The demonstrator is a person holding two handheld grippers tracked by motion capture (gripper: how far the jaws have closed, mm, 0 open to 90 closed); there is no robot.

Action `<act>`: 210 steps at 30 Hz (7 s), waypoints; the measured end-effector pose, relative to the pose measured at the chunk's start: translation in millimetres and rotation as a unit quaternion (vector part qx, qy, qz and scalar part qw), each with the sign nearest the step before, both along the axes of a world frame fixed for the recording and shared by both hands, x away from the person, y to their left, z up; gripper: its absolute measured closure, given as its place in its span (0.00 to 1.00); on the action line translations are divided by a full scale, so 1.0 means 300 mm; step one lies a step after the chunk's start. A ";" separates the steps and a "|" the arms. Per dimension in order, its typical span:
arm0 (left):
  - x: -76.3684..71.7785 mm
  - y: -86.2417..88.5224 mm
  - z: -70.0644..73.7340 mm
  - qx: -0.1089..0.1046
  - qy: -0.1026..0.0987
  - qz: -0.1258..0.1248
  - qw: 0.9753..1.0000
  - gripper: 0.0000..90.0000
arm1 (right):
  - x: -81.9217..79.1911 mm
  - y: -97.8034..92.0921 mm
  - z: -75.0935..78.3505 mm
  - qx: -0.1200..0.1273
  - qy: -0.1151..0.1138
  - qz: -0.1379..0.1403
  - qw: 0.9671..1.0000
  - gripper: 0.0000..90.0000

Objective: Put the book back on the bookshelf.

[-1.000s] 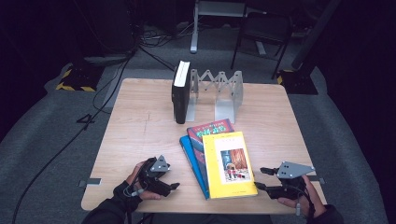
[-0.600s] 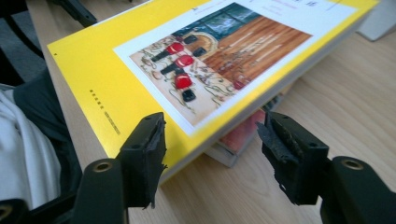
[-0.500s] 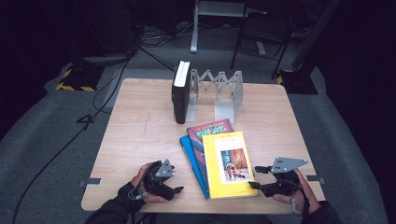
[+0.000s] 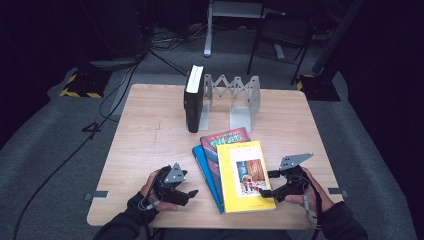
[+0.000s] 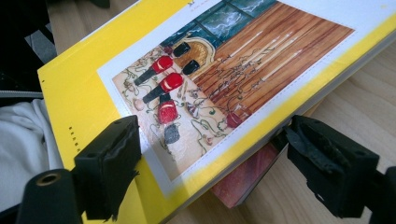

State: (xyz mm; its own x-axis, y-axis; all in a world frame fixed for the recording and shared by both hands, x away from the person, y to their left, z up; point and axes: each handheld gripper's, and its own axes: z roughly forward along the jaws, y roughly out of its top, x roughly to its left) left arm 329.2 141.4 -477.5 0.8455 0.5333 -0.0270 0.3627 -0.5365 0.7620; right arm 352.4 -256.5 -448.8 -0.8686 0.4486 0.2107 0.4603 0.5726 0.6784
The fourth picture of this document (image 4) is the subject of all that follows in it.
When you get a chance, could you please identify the person's left hand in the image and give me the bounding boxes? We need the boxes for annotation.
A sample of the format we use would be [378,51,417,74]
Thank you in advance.
[139,168,179,213]

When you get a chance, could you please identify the hand-held gripper cable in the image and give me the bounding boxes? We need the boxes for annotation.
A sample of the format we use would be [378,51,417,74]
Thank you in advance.
[139,173,161,240]
[298,173,324,240]

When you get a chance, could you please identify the grey tape strip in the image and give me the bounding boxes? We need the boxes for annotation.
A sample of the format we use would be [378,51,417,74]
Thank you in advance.
[83,190,110,201]
[328,187,348,198]

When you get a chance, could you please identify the long black floor cable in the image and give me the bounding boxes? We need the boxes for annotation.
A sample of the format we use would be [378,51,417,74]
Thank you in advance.
[12,56,148,240]

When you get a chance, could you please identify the right hand-held gripper cable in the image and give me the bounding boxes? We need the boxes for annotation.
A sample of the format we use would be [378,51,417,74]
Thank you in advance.
[298,173,324,240]

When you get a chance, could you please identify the short black floor cable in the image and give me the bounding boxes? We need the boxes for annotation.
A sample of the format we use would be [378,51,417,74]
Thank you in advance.
[148,49,188,77]

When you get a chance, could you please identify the blue book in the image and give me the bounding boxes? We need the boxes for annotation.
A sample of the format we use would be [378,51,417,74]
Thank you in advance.
[192,144,225,215]

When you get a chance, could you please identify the black equipment cabinet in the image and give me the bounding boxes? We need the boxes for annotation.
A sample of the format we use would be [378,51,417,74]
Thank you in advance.
[89,0,148,63]

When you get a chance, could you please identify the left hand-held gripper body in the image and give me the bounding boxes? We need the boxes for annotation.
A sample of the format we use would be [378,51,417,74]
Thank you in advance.
[153,162,188,206]

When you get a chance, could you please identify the black yellow striped base plate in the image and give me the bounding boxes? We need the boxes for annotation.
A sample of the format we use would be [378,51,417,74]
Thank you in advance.
[295,73,342,103]
[59,68,111,99]

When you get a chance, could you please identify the black hardcover book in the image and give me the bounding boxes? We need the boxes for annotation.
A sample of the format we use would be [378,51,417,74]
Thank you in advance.
[183,64,205,134]

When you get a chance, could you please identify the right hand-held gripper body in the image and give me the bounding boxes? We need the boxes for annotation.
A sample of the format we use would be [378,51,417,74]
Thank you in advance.
[274,152,314,203]

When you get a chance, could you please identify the left hand-held gripper cable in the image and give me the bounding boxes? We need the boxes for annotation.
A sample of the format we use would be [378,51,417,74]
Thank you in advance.
[139,173,161,240]

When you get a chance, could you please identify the yellow book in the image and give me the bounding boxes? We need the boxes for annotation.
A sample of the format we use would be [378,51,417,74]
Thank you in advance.
[216,140,277,214]

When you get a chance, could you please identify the slanted grey stand post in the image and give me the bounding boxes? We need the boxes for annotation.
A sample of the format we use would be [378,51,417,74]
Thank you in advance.
[311,0,366,74]

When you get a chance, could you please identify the red illustrated book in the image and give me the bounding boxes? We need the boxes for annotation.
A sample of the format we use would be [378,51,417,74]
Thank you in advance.
[199,126,252,201]

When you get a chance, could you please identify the bundle of floor cables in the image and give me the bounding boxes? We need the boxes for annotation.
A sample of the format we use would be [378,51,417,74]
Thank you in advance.
[148,23,208,51]

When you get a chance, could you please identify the white desk frame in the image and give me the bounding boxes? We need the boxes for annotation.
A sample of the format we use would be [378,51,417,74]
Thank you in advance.
[203,0,286,58]

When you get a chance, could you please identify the person's right hand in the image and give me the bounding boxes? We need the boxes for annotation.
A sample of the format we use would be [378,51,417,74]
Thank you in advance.
[285,167,334,214]

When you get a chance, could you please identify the black chair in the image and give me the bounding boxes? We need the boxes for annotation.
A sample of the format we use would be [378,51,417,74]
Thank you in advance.
[246,13,316,86]

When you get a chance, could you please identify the grey extendable book rack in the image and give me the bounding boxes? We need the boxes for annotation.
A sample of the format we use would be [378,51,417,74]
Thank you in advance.
[199,73,262,134]

